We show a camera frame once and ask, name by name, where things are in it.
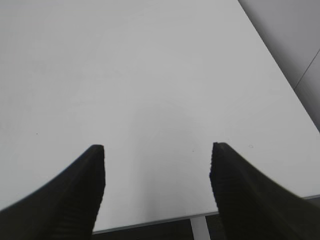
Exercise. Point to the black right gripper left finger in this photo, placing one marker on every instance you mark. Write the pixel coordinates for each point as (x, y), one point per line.
(65, 208)

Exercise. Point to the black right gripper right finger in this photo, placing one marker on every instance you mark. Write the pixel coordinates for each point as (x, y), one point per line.
(254, 207)

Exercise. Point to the white table leg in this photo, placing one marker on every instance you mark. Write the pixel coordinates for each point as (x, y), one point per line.
(199, 228)

